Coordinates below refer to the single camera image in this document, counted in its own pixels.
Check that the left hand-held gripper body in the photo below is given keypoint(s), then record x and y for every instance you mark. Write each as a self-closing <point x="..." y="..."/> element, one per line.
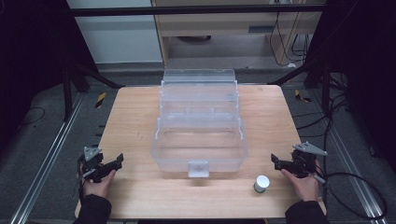
<point x="93" y="161"/>

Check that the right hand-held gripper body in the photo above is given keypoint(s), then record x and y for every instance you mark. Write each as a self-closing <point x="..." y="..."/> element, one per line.
<point x="303" y="163"/>

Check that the small white-capped bottle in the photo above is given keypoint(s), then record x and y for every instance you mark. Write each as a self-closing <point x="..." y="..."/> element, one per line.
<point x="261" y="183"/>

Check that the clear plastic storage box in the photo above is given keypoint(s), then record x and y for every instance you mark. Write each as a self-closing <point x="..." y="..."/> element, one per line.
<point x="199" y="137"/>

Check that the person's right hand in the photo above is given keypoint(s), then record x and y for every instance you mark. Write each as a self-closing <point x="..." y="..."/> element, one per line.
<point x="303" y="186"/>

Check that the person's left hand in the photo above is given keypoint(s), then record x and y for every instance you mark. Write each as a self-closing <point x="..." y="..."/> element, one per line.
<point x="96" y="186"/>

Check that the black and yellow floor tape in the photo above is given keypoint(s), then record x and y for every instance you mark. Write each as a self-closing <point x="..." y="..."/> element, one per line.
<point x="100" y="100"/>
<point x="301" y="96"/>

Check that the black metal stand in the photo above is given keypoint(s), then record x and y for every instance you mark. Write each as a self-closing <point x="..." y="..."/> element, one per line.
<point x="325" y="90"/>
<point x="67" y="93"/>

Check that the black curtain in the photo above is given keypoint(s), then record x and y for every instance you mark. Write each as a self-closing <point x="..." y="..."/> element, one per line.
<point x="367" y="77"/>
<point x="31" y="62"/>

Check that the white cabinet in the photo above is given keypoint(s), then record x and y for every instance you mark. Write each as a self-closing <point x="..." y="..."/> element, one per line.
<point x="118" y="37"/>

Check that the light wooden desk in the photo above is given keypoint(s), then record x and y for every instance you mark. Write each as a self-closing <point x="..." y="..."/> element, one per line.
<point x="218" y="25"/>

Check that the black horizontal bar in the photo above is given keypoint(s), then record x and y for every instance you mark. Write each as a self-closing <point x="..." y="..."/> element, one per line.
<point x="186" y="10"/>

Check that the metal floor rail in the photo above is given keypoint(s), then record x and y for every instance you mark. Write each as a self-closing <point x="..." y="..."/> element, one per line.
<point x="46" y="161"/>
<point x="348" y="161"/>

